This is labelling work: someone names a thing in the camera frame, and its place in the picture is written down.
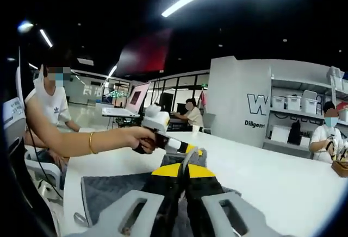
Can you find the black chair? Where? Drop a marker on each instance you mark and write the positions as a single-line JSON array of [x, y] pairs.
[[27, 188]]

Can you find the person's torso in white shirt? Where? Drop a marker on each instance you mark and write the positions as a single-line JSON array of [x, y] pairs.
[[51, 106]]

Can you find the hanging pink cloth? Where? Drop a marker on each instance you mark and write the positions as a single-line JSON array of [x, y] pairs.
[[204, 99]]

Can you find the white paper cup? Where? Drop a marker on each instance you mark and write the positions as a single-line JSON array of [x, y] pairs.
[[195, 129]]

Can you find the grey towel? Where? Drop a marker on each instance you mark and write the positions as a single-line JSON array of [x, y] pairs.
[[111, 192]]

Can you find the grey metal shelf rack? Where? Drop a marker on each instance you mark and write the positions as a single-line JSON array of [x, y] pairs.
[[299, 83]]

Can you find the row of white storage bins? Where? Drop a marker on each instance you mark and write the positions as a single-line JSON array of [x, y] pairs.
[[293, 102]]

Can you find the person's left hand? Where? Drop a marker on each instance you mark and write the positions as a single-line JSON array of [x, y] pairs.
[[142, 137]]

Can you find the brown wicker basket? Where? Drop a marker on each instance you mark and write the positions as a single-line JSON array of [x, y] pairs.
[[341, 167]]

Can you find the black bag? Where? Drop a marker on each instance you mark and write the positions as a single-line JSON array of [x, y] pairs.
[[295, 132]]

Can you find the white open laptop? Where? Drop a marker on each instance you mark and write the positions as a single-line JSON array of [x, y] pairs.
[[136, 98]]

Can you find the white cardboard box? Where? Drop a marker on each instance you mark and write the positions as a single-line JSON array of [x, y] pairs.
[[280, 133]]

